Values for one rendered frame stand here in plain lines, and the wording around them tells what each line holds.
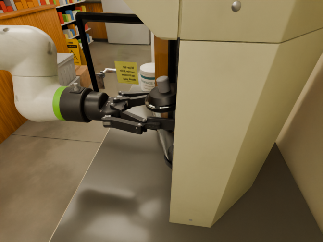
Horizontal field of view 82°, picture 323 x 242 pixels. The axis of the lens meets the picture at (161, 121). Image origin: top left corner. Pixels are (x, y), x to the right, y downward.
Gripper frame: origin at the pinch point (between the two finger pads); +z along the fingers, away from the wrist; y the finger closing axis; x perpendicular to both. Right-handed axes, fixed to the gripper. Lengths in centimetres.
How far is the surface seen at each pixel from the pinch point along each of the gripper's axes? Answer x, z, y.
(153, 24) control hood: -22.7, -1.0, -15.5
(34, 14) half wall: 13, -192, 212
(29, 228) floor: 121, -100, 8
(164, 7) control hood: -24.4, 0.3, -15.5
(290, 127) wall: 18, 46, 22
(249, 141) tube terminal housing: -4.6, 15.2, -13.6
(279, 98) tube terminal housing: -11.5, 18.8, -10.0
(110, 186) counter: 26.1, -17.1, -6.8
